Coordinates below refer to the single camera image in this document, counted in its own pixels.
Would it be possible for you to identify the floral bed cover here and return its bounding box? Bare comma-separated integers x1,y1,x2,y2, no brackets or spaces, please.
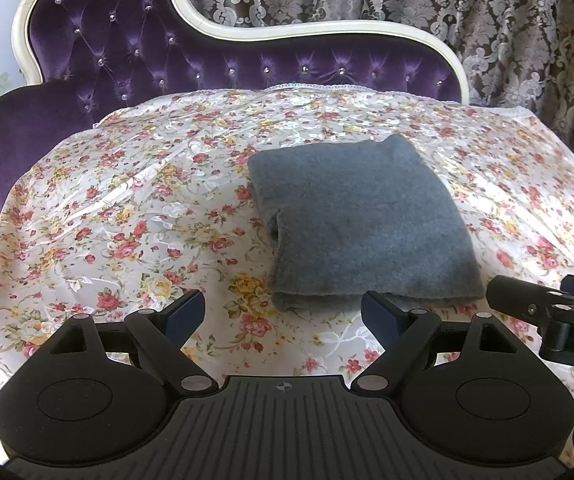
0,82,574,467

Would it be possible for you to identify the grey damask curtain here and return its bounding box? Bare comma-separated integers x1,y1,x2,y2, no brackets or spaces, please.
36,0,574,203

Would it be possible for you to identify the purple tufted sofa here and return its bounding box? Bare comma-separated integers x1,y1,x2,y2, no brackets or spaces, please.
0,0,471,233

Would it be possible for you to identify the grey fleece garment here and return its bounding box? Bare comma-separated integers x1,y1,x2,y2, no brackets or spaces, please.
247,133,486,314

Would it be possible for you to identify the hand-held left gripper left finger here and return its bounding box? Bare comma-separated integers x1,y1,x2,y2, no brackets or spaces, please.
48,289,219,395

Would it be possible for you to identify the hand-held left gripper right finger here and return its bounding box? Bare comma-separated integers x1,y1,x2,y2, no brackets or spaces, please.
351,289,524,395

